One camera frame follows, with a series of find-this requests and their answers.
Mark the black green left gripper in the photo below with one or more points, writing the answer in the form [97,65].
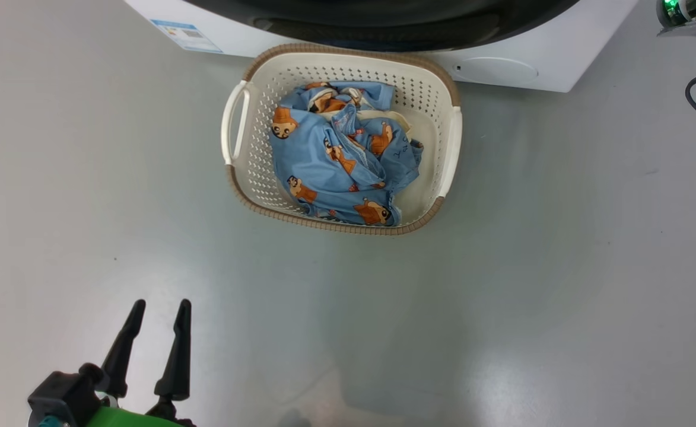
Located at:
[66,397]

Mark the blue cartoon print shirt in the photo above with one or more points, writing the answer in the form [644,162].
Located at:
[306,160]

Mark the blue cartoon print shorts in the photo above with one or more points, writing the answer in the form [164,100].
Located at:
[374,93]

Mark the cream perforated laundry basket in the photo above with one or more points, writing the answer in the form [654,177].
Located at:
[258,178]

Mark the white front-load washing machine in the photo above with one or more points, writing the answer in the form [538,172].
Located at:
[561,56]

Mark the blue energy label sticker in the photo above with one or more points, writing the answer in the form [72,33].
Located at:
[186,35]

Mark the round white filter cover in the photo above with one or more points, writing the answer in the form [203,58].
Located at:
[496,70]

